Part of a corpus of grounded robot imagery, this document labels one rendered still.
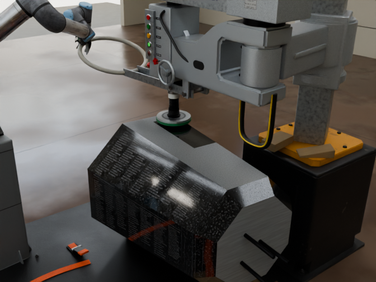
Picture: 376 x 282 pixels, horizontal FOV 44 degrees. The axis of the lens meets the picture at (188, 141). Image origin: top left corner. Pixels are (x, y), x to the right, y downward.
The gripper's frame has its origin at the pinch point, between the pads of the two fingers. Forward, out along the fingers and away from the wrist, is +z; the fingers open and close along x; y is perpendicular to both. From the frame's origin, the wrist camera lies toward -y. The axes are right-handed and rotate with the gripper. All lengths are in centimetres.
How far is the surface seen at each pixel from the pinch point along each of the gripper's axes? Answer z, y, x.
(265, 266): 20, 98, 168
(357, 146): -13, 8, 195
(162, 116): -1, 39, 79
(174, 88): -25, 41, 83
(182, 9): -68, 31, 75
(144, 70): -10, 10, 51
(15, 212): 60, 104, 20
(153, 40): -47, 36, 63
